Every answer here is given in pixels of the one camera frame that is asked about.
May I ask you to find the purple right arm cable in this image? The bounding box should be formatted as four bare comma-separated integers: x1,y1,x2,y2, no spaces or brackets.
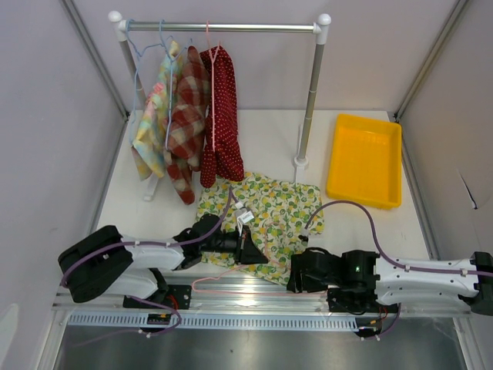
302,199,486,340

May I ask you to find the yellow plastic tray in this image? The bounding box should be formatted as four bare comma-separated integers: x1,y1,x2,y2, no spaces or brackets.
326,113,401,210

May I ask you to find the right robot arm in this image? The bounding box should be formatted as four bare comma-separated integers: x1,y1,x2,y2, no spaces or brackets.
287,247,492,316

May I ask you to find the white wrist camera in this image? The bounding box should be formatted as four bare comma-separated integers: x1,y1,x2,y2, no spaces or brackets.
234,207,254,225
299,228,310,243

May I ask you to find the lemon print cloth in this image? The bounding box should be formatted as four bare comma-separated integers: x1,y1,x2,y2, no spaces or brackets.
195,171,327,287

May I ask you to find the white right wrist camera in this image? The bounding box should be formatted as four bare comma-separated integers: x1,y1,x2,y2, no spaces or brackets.
299,228,310,243

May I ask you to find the white clothes rack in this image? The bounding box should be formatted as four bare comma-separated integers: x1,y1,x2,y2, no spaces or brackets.
108,11,331,183

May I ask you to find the red polka dot skirt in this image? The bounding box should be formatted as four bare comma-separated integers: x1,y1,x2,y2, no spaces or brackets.
200,46,244,188

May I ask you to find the pink wire hanger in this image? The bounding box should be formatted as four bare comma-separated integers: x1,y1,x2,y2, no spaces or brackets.
206,22,220,152
191,221,328,297

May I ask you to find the pastel plaid skirt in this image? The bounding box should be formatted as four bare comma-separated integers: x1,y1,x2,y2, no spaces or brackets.
131,40,183,181

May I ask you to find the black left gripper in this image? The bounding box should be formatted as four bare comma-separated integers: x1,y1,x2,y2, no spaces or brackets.
200,225,268,266

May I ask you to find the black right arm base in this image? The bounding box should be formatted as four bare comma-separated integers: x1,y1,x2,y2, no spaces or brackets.
327,288,398,315

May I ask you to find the blue wire hanger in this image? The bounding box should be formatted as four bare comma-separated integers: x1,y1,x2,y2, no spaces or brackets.
159,18,193,150
117,19,168,111

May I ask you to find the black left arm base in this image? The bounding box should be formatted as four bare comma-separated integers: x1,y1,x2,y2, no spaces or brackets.
122,284,192,310

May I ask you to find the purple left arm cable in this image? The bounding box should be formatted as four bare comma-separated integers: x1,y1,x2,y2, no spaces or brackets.
59,187,242,340

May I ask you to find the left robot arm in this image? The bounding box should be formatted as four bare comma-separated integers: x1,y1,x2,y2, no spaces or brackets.
58,214,268,309

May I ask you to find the aluminium front rail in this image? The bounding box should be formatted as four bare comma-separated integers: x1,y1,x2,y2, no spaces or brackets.
52,269,471,318

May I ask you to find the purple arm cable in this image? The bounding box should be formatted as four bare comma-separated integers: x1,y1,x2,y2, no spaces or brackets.
302,199,486,340
59,187,242,340

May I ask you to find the red plaid skirt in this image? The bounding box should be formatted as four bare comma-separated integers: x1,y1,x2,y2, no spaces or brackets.
164,46,211,205

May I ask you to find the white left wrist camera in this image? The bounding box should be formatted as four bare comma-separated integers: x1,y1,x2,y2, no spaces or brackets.
234,207,254,225

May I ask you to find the slotted cable duct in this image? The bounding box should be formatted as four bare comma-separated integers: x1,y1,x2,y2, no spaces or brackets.
68,311,358,332

